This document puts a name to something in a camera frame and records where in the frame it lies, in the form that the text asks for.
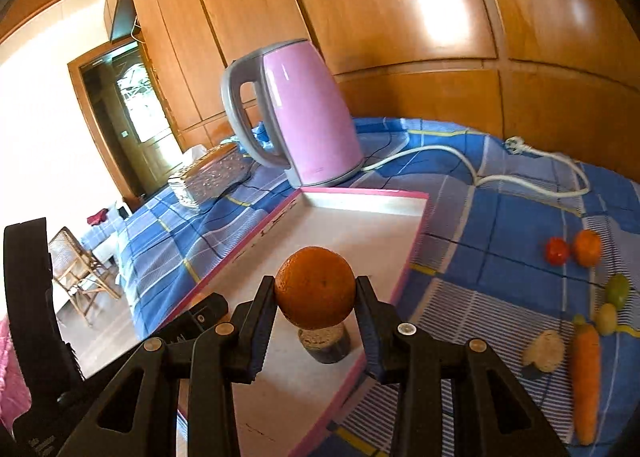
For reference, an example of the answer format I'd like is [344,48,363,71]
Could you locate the wooden door frame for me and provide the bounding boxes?
[67,40,184,211]

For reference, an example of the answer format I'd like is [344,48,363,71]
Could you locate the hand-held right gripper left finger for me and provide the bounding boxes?
[57,276,277,457]

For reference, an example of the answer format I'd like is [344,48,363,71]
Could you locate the pink cloth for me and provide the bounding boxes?
[0,314,32,438]

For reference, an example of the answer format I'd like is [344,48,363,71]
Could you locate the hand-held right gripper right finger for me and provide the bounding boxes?
[355,276,569,457]

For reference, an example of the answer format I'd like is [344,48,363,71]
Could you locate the pink electric kettle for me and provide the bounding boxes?
[221,38,365,188]

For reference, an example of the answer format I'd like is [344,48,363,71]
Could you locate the white tray with pink rim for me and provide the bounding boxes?
[150,187,431,456]

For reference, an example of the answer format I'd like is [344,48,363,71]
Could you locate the yellow-green small fruit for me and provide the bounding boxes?
[594,303,619,337]

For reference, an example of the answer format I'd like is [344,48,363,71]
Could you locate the silver patterned tissue box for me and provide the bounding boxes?
[167,142,252,210]

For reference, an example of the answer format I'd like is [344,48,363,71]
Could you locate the blue plaid tablecloth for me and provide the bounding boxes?
[80,116,640,457]

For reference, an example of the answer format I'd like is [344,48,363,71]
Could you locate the green tomato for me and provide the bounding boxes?
[605,273,630,311]

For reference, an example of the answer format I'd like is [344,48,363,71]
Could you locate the wicker chair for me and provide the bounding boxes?
[49,226,122,328]

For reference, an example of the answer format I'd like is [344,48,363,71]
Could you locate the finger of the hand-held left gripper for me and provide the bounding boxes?
[161,292,230,344]

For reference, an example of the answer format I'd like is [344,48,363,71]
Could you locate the white kettle power cord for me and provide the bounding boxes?
[362,136,592,197]

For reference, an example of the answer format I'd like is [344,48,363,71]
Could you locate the red tomato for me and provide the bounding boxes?
[544,237,571,266]

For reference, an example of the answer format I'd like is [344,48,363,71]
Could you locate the carrot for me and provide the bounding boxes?
[569,315,602,446]

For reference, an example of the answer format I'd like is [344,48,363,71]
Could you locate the orange tomato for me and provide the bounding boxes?
[572,229,603,268]
[274,246,356,331]

